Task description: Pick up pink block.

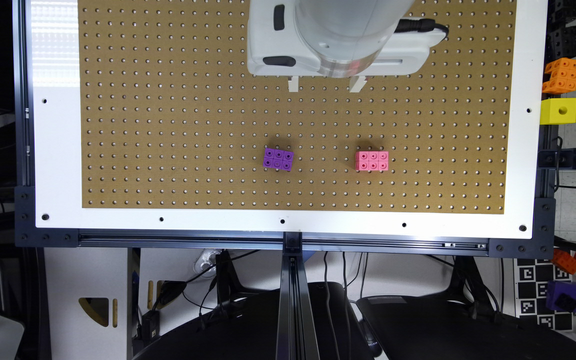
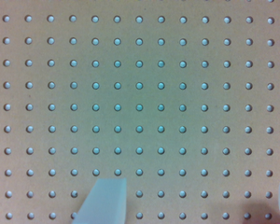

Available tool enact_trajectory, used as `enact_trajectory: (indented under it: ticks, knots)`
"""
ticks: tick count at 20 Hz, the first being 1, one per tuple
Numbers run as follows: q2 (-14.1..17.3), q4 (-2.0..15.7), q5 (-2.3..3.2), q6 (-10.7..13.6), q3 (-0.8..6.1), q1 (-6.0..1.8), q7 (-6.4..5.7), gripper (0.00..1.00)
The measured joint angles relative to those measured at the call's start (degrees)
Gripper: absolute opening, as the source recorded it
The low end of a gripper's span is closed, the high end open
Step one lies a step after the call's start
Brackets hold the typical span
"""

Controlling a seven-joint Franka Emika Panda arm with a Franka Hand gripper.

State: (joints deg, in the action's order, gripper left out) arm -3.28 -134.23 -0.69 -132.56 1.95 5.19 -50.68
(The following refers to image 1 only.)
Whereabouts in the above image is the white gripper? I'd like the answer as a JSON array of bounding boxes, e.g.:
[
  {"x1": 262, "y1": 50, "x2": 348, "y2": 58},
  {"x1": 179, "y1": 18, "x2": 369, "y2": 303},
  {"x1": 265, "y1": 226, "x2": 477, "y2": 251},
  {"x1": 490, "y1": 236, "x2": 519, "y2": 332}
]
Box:
[{"x1": 246, "y1": 0, "x2": 446, "y2": 94}]

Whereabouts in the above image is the pink toy block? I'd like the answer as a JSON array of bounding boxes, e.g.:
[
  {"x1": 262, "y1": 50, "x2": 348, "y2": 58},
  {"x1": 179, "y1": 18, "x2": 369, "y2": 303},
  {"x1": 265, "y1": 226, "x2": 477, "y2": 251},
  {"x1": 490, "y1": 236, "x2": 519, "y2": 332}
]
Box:
[{"x1": 355, "y1": 150, "x2": 390, "y2": 171}]

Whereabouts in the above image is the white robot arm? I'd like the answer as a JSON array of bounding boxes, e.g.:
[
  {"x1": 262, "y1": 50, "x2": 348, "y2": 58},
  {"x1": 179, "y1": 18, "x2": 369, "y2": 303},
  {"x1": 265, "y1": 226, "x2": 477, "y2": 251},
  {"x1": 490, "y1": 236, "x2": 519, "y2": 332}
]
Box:
[{"x1": 247, "y1": 0, "x2": 449, "y2": 92}]

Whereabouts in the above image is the purple toy block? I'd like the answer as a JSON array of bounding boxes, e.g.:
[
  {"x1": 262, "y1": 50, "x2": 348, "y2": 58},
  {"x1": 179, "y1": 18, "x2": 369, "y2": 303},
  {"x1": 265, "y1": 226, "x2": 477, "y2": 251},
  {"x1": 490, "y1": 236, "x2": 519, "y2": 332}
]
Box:
[{"x1": 263, "y1": 148, "x2": 294, "y2": 171}]

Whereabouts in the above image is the yellow toy block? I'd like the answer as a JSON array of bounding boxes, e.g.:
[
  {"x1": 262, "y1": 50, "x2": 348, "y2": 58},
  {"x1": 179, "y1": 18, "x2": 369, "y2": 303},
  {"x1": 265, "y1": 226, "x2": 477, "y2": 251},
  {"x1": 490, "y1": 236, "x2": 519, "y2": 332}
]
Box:
[{"x1": 540, "y1": 98, "x2": 576, "y2": 125}]

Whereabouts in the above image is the orange toy block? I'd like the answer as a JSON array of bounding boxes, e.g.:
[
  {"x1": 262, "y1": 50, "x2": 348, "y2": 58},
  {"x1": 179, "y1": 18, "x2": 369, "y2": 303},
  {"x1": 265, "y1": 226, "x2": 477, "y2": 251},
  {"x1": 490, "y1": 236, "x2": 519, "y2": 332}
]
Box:
[{"x1": 542, "y1": 57, "x2": 576, "y2": 95}]

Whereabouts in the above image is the purple block with black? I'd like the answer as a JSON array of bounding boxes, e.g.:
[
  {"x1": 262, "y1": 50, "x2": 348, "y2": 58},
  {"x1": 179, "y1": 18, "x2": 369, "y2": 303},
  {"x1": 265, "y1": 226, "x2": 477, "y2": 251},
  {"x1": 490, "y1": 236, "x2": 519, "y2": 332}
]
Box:
[{"x1": 546, "y1": 281, "x2": 576, "y2": 313}]

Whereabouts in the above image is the brown pegboard panel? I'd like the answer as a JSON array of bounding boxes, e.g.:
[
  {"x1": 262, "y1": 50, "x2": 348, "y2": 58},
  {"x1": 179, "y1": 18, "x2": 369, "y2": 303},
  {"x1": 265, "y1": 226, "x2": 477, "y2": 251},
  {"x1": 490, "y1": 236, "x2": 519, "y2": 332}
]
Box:
[{"x1": 78, "y1": 0, "x2": 517, "y2": 214}]

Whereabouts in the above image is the black toy blocks stack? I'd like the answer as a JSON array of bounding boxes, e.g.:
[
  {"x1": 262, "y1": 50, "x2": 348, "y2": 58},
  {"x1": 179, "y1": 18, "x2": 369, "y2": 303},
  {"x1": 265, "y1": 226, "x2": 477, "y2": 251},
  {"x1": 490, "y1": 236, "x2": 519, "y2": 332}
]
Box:
[{"x1": 545, "y1": 0, "x2": 576, "y2": 63}]

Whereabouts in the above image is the black chair right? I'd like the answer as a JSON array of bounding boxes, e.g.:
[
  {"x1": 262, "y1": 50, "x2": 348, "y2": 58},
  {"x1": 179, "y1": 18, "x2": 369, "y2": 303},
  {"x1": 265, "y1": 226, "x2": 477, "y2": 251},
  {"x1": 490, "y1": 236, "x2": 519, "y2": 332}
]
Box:
[{"x1": 357, "y1": 296, "x2": 576, "y2": 360}]

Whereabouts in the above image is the black chair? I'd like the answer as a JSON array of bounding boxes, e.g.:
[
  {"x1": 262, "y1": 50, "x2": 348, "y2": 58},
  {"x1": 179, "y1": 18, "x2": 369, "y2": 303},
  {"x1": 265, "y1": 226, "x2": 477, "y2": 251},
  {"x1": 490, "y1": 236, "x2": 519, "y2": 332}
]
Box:
[
  {"x1": 136, "y1": 282, "x2": 373, "y2": 360},
  {"x1": 357, "y1": 296, "x2": 576, "y2": 360}
]

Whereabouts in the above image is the black chair left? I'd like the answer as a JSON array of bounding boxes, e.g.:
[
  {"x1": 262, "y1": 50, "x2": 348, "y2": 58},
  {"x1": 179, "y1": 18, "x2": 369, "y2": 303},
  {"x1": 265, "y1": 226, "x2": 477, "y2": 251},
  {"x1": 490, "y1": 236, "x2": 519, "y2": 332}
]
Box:
[{"x1": 136, "y1": 282, "x2": 373, "y2": 360}]

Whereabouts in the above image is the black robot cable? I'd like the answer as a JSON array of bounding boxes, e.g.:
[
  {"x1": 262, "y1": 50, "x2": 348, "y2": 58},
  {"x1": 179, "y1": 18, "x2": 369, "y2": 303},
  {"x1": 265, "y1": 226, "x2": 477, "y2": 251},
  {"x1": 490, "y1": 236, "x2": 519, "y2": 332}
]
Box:
[{"x1": 395, "y1": 18, "x2": 450, "y2": 40}]

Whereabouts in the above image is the dark aluminium table frame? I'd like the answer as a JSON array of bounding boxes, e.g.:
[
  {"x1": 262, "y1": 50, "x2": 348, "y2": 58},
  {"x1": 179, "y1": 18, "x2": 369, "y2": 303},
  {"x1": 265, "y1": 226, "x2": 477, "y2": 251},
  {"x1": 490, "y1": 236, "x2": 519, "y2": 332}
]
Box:
[{"x1": 11, "y1": 0, "x2": 576, "y2": 360}]

